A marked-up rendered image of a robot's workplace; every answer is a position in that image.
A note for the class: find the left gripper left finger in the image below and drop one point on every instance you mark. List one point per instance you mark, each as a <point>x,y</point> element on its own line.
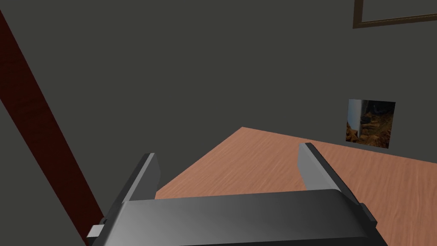
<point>145,181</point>

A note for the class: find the brown framed wall picture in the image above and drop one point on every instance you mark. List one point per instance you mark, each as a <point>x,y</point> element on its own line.
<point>392,15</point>

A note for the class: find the dark red door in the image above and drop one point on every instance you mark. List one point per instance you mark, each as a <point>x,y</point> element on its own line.
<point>37,130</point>

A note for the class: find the brown landscape wall picture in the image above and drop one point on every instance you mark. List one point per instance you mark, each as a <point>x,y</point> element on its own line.
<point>371,123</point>

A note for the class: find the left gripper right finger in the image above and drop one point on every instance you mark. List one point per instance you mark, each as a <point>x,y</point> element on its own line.
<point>317,171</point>

